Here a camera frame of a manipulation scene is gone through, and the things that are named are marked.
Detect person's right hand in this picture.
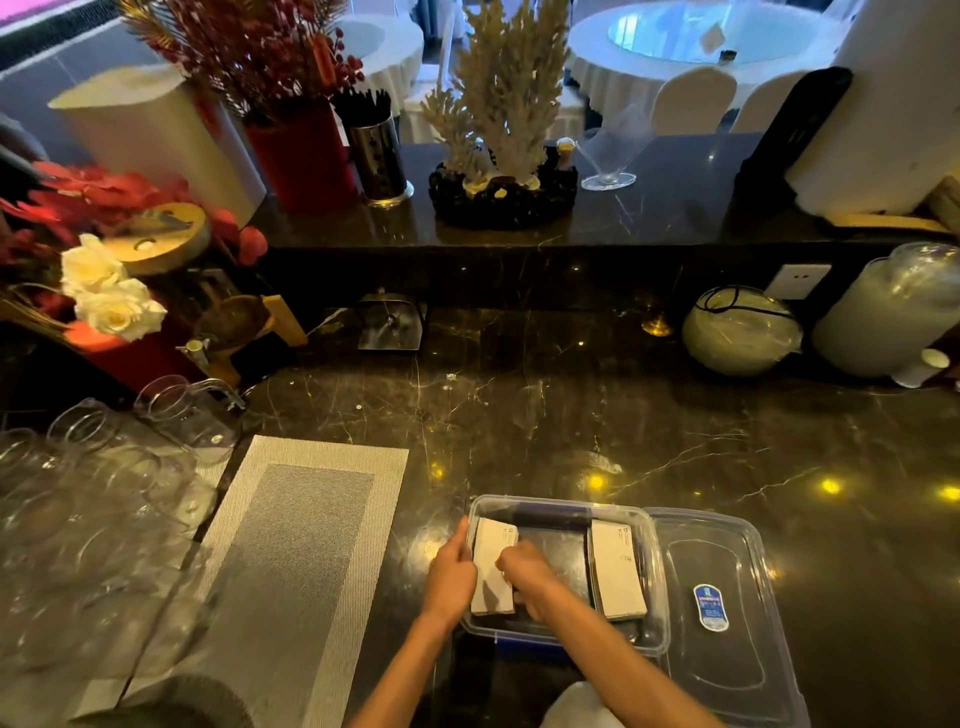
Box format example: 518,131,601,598
495,540,562,624

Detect person's left hand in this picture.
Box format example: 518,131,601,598
419,516,479,631

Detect white paper sleeve stack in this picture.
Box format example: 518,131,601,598
470,517,520,618
586,519,648,623

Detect person's left forearm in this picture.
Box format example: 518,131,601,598
348,611,453,728

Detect person's right forearm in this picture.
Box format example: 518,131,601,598
528,581,726,728

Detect clear plastic storage box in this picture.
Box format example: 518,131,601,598
459,494,672,658

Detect white cloth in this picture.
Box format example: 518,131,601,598
539,681,625,728

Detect grey woven placemat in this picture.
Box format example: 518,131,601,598
122,435,411,728

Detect metal napkin holder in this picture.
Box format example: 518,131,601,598
355,290,429,353

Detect clear plastic box lid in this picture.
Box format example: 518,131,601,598
645,507,813,728

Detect clear glass pitcher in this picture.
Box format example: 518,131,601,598
133,374,247,468

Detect wooden stand with bowl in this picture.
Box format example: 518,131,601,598
177,293,309,389

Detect round glass jar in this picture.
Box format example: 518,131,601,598
681,285,804,378

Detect black woven basket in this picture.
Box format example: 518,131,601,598
428,153,579,231

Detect red box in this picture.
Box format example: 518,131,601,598
66,321,205,393

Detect group of clear drinking glasses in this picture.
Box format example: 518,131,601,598
0,397,220,702

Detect black metal straw holder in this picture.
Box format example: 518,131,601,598
348,116,415,209

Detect red vase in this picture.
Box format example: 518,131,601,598
243,101,360,216

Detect clear cocktail glass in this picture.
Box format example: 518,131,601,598
576,103,655,192

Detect round golden wooden ornament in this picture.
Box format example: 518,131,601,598
99,201,212,278

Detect white artificial roses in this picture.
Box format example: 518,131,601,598
60,233,168,344

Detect bunch of black straws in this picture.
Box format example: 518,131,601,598
331,87,393,130

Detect white coral decoration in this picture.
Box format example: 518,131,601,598
420,0,573,198

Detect small white cup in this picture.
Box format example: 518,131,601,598
891,348,952,390

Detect large frosted glass jar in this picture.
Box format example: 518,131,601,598
811,241,960,378

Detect round white clothed table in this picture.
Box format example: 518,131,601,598
333,13,426,115

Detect white covered chair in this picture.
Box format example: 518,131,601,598
730,70,810,135
650,66,739,137

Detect white slanted box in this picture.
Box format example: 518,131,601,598
48,63,268,228

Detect red artificial flowers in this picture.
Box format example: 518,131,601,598
0,159,270,316

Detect black menu folder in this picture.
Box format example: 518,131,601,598
733,66,855,220

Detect red berry branch bouquet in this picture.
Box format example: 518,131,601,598
116,0,366,125

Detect round table with glass turntable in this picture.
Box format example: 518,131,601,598
566,0,849,121

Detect white pillar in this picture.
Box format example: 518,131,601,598
784,0,960,219

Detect black cable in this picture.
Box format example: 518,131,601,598
696,285,798,322

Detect white wall socket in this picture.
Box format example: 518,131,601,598
764,263,834,302

